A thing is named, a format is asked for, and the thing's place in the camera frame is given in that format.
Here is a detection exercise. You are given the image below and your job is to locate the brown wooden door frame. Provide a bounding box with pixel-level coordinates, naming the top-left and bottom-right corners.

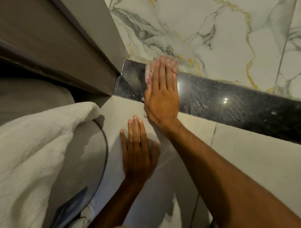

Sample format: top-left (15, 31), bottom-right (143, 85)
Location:
top-left (0, 0), bottom-right (129, 96)

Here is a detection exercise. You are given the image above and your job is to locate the person's right forearm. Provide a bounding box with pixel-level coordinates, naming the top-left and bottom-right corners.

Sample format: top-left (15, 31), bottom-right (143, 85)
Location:
top-left (162, 119), bottom-right (301, 228)

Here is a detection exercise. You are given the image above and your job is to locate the grey ribbed mattress blue trim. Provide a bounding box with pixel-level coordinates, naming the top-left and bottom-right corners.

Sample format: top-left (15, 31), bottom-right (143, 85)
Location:
top-left (42, 119), bottom-right (109, 228)

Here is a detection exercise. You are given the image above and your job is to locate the pink cleaning cloth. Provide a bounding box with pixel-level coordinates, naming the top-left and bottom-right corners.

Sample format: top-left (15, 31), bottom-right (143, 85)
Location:
top-left (141, 55), bottom-right (180, 118)

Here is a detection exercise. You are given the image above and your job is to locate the person's right hand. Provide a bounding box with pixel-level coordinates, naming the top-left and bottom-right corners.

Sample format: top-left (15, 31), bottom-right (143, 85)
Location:
top-left (143, 62), bottom-right (180, 129)

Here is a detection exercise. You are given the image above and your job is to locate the grey bed sheet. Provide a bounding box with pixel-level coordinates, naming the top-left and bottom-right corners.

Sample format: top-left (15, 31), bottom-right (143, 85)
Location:
top-left (0, 77), bottom-right (76, 126)

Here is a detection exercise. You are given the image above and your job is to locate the black granite threshold strip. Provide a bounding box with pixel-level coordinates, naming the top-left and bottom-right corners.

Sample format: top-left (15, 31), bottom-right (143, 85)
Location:
top-left (112, 59), bottom-right (301, 145)

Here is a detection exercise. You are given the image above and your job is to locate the white fluffy blanket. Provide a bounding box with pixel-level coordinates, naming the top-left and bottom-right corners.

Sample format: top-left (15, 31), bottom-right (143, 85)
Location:
top-left (0, 101), bottom-right (101, 228)

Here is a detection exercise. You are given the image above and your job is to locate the person's left hand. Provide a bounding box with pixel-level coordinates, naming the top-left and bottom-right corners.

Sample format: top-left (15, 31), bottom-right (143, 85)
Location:
top-left (119, 115), bottom-right (161, 186)

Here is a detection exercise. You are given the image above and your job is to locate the person's left forearm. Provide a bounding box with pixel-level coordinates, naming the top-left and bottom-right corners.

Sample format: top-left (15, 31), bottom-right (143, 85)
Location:
top-left (88, 179), bottom-right (147, 228)

